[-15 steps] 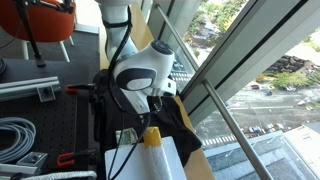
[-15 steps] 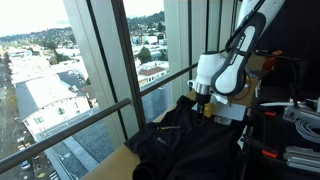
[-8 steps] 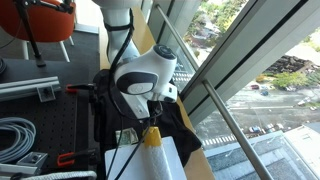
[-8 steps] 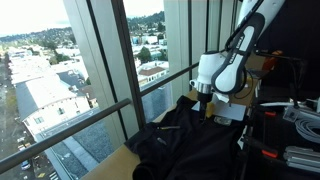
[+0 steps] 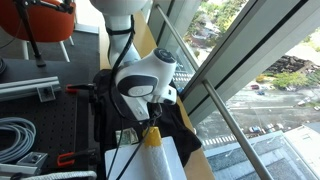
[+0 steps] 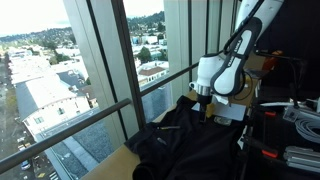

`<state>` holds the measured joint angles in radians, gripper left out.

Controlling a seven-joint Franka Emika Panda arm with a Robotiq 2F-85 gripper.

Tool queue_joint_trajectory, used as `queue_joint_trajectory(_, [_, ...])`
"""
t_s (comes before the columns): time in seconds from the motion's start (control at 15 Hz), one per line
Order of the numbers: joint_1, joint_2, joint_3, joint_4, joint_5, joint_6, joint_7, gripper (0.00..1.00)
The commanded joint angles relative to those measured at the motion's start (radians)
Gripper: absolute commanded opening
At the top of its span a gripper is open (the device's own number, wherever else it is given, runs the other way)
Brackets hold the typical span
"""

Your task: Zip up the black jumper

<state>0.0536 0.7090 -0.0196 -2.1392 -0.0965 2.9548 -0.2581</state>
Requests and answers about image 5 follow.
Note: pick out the orange chair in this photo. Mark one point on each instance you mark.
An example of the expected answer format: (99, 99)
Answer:
(50, 23)

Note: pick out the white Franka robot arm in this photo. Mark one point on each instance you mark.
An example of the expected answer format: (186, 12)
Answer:
(133, 71)

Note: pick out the metal window handrail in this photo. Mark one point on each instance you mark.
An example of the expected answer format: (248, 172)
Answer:
(233, 128)

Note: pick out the dollar bill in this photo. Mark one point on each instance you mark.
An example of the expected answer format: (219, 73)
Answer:
(126, 136)

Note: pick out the metal corner bracket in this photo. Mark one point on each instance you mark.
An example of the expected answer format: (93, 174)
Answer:
(33, 158)
(46, 94)

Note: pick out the black tripod stand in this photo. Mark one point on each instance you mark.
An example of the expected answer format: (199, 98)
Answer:
(28, 30)

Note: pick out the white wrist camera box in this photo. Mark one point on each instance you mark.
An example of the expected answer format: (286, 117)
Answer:
(166, 96)

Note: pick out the yellow object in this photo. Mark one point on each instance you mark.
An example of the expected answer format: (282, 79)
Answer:
(152, 136)

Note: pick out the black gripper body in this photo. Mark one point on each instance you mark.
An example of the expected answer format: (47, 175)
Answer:
(156, 110)

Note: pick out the aluminium extrusion rail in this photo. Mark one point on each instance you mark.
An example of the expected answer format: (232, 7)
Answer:
(26, 87)
(16, 169)

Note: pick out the black zip jumper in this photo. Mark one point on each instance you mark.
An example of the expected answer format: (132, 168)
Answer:
(173, 130)

